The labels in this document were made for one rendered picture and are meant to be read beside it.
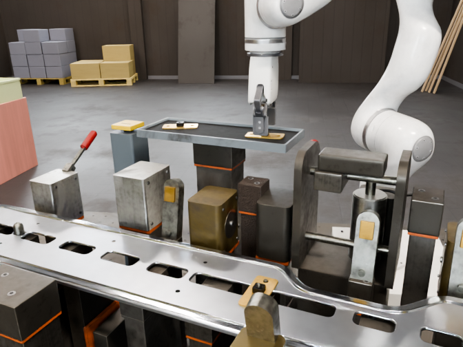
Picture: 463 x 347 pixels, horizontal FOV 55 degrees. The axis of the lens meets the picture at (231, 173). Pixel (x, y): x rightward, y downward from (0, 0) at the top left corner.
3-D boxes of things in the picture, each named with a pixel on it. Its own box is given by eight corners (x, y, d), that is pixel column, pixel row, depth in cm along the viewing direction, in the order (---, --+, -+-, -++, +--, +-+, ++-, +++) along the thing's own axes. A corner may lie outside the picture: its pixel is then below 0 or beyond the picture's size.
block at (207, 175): (200, 303, 116) (191, 138, 101) (214, 286, 123) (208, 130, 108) (235, 312, 112) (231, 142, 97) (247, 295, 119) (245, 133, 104)
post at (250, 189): (240, 345, 101) (237, 182, 87) (249, 332, 105) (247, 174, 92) (260, 352, 99) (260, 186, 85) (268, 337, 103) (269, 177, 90)
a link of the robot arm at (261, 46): (250, 36, 96) (250, 50, 97) (240, 38, 88) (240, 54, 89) (289, 36, 93) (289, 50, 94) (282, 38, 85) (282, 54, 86)
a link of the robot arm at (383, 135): (384, 183, 128) (393, 102, 118) (433, 211, 112) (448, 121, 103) (349, 191, 124) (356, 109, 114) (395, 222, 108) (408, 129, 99)
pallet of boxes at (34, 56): (80, 79, 1065) (73, 27, 1024) (63, 85, 991) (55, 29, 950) (34, 79, 1083) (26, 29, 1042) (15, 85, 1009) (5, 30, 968)
